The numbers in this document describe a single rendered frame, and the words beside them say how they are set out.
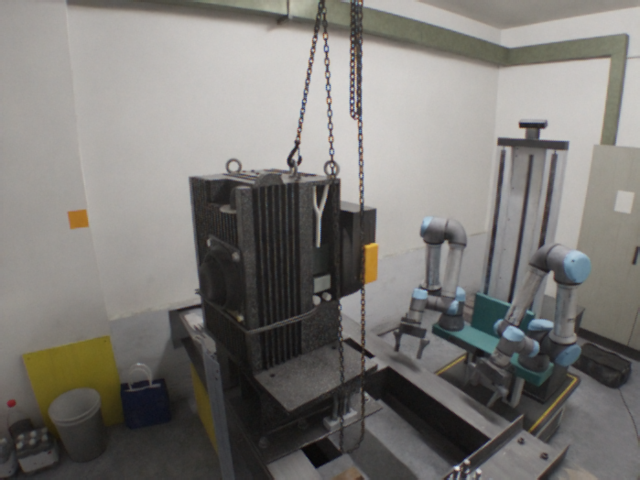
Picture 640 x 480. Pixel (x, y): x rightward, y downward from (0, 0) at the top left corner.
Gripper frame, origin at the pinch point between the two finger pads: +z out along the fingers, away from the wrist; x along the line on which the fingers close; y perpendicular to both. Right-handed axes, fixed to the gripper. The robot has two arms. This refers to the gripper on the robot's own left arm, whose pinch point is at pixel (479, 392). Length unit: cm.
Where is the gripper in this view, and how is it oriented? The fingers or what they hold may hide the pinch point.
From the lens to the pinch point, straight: 175.0
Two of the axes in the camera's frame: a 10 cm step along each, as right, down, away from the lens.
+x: 4.7, 3.7, -8.0
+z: -4.1, 9.0, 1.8
